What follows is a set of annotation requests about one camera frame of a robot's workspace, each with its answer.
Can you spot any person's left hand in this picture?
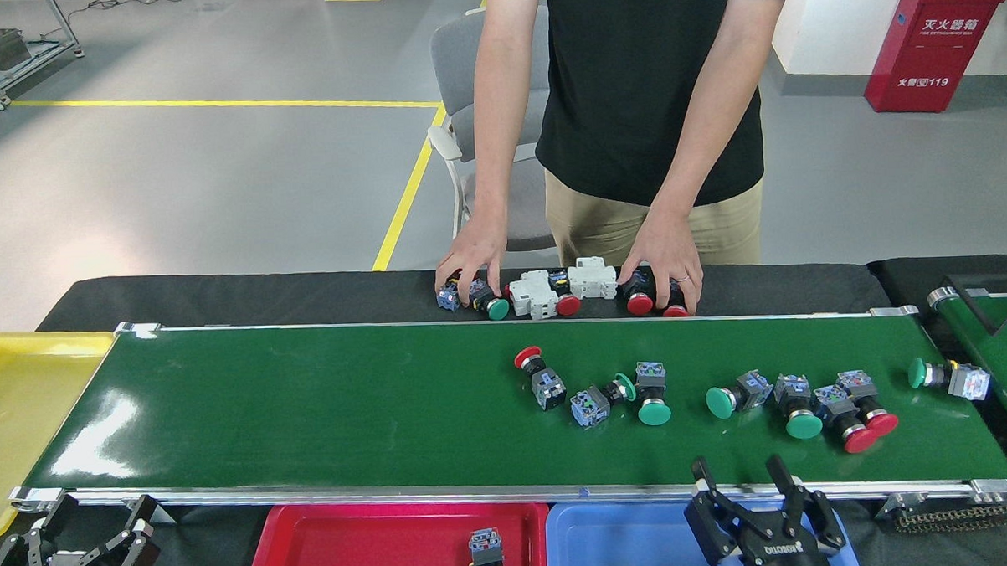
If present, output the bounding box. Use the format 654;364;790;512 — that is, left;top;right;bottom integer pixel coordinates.
616;208;706;317

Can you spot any long green conveyor belt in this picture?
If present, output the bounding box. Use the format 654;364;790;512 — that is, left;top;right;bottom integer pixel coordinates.
3;292;1007;536

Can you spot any aluminium frame rack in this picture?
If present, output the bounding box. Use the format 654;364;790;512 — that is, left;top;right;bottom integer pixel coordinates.
0;0;86;113

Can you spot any red fire extinguisher cabinet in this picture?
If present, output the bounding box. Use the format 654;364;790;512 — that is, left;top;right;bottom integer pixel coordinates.
861;0;1007;116

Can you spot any black drive chain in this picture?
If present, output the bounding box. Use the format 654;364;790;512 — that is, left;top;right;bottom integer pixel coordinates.
892;500;1007;534

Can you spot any red mushroom button switch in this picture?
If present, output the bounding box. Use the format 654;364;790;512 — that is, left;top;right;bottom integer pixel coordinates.
623;268;658;317
812;383;879;456
660;280;691;319
547;269;583;318
835;368;900;440

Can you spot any yellow plastic tray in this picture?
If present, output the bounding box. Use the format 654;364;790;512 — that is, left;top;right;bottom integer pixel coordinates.
0;328;124;546

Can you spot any person's right hand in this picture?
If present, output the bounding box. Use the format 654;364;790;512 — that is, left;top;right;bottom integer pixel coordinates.
433;212;511;310

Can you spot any red plastic tray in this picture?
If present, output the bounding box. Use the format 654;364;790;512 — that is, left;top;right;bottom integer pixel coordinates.
242;495;552;566

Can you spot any black V-shaped guide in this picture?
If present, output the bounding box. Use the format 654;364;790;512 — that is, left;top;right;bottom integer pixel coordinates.
946;272;1007;337

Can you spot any blue plastic tray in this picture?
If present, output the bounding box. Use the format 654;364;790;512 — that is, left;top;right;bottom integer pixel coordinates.
545;490;862;566

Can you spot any person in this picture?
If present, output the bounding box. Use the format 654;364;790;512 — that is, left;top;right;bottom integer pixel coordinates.
425;0;840;327

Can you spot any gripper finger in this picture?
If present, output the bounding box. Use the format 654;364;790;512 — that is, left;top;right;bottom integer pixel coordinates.
0;496;80;566
683;454;771;566
50;493;162;566
765;450;849;558

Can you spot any yellow button switch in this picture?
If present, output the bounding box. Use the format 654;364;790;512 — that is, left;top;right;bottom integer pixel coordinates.
467;527;506;566

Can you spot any white circuit breaker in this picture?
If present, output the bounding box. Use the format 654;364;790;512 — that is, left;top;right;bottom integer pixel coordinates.
507;270;561;322
568;255;620;302

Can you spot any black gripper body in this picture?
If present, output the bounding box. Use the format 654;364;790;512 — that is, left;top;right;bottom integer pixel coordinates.
732;527;834;566

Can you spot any grey office chair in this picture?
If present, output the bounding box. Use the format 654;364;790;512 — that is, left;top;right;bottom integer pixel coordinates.
423;5;557;257

